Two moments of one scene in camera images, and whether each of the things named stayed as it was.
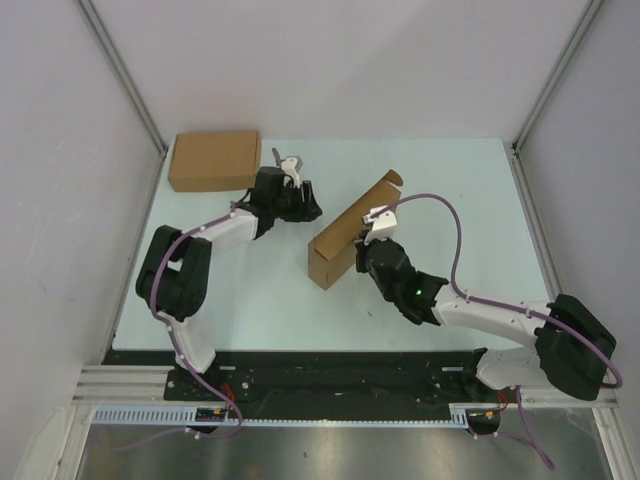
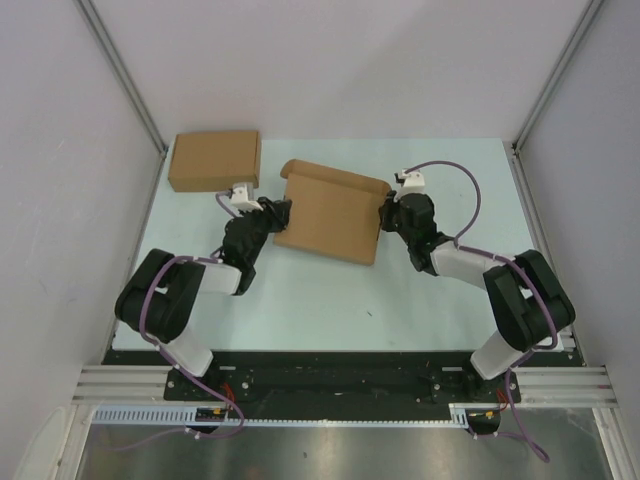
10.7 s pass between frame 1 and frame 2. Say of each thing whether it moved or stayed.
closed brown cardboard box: stayed
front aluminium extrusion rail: stayed
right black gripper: moved
